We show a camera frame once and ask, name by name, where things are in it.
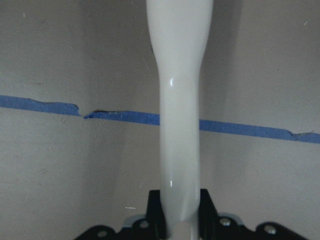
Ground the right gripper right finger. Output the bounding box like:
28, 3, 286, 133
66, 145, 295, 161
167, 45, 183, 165
198, 188, 306, 240

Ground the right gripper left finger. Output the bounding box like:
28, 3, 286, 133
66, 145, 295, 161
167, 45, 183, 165
76, 190, 165, 240

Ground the beige hand brush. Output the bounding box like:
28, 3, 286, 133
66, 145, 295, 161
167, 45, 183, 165
146, 0, 214, 240

